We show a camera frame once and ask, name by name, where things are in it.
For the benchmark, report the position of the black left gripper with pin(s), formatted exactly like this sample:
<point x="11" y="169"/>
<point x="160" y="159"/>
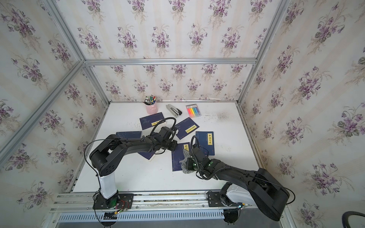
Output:
<point x="173" y="144"/>

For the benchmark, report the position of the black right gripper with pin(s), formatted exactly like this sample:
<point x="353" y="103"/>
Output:
<point x="189" y="161"/>

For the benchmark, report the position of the grey patterned cloth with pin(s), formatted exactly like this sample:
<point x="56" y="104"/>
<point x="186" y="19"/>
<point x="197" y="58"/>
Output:
<point x="183" y="162"/>

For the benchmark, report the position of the blue book yellow label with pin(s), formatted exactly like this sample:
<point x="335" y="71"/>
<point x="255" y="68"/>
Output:
<point x="177" y="155"/>

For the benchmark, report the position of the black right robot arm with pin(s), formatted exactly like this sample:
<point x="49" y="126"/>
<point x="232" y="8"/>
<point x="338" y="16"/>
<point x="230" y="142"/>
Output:
<point x="268" y="195"/>

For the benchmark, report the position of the blue book under left arm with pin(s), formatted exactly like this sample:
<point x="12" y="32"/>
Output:
<point x="147" y="155"/>

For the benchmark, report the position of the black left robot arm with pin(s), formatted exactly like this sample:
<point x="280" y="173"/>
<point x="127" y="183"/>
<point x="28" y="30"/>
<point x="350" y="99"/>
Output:
<point x="107" y="156"/>

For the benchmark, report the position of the blue book right side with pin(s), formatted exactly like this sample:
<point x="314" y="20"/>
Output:
<point x="206" y="142"/>

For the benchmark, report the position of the blue book upper left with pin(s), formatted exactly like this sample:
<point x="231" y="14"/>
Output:
<point x="151" y="120"/>

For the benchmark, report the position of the blue book upper middle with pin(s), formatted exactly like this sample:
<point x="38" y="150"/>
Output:
<point x="186" y="127"/>

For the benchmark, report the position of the blue book far left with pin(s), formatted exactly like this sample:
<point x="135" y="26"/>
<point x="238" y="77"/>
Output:
<point x="129" y="135"/>

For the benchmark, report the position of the grey black stapler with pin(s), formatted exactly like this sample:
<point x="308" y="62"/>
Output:
<point x="173" y="110"/>

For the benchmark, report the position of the pink pen cup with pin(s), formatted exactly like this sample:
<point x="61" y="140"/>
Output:
<point x="152" y="109"/>

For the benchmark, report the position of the pens in cup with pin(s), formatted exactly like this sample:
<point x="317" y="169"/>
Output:
<point x="151" y="100"/>

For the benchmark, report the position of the colourful highlighter pack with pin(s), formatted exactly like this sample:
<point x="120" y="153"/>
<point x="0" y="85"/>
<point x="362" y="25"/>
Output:
<point x="193" y="110"/>

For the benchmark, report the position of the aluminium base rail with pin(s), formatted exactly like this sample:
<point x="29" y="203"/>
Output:
<point x="144" y="206"/>

